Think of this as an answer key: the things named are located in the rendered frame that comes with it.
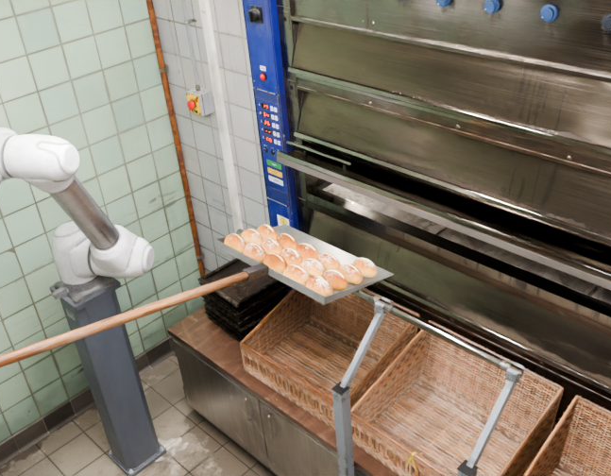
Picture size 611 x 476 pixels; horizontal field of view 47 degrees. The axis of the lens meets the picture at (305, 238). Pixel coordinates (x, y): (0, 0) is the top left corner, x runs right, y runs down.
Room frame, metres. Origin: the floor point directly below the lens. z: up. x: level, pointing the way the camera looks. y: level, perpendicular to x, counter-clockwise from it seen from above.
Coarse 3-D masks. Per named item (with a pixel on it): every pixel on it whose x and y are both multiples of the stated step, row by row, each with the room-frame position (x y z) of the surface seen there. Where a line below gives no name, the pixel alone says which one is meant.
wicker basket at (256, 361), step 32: (288, 320) 2.33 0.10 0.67; (320, 320) 2.38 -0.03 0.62; (352, 320) 2.27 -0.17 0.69; (384, 320) 2.17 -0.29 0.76; (256, 352) 2.08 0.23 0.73; (288, 352) 2.23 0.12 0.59; (320, 352) 2.21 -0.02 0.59; (352, 352) 2.19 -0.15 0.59; (384, 352) 1.94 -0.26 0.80; (288, 384) 2.04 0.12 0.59; (320, 384) 2.02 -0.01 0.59; (352, 384) 2.00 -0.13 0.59; (320, 416) 1.84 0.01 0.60
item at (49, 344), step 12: (240, 276) 1.85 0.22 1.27; (204, 288) 1.76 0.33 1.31; (216, 288) 1.78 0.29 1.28; (168, 300) 1.67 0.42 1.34; (180, 300) 1.69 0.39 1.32; (132, 312) 1.59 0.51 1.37; (144, 312) 1.61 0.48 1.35; (156, 312) 1.63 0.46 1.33; (96, 324) 1.51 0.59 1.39; (108, 324) 1.53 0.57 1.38; (120, 324) 1.55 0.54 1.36; (60, 336) 1.45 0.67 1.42; (72, 336) 1.46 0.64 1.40; (84, 336) 1.48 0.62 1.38; (24, 348) 1.38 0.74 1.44; (36, 348) 1.39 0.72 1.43; (48, 348) 1.41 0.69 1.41; (0, 360) 1.33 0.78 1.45; (12, 360) 1.35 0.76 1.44
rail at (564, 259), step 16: (304, 160) 2.33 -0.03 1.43; (336, 176) 2.20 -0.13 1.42; (384, 192) 2.04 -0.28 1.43; (416, 208) 1.94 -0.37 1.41; (432, 208) 1.90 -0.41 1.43; (464, 224) 1.81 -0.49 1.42; (480, 224) 1.78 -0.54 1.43; (512, 240) 1.69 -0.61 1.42; (560, 256) 1.58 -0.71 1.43; (592, 272) 1.51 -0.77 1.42; (608, 272) 1.48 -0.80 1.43
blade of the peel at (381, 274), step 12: (276, 228) 2.33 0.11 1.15; (288, 228) 2.33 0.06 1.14; (216, 240) 2.13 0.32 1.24; (300, 240) 2.22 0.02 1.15; (312, 240) 2.23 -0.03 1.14; (228, 252) 2.08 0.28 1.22; (240, 252) 2.04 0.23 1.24; (324, 252) 2.12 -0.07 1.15; (336, 252) 2.13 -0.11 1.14; (252, 264) 1.98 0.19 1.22; (276, 276) 1.90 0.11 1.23; (384, 276) 1.95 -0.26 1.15; (300, 288) 1.81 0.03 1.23; (348, 288) 1.82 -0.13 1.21; (360, 288) 1.85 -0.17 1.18; (324, 300) 1.74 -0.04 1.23
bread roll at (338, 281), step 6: (330, 270) 1.88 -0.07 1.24; (336, 270) 1.87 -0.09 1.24; (324, 276) 1.87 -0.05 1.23; (330, 276) 1.85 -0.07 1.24; (336, 276) 1.84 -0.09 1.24; (342, 276) 1.85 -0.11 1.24; (330, 282) 1.84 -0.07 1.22; (336, 282) 1.83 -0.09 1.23; (342, 282) 1.83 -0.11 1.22; (336, 288) 1.82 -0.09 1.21; (342, 288) 1.82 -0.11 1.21
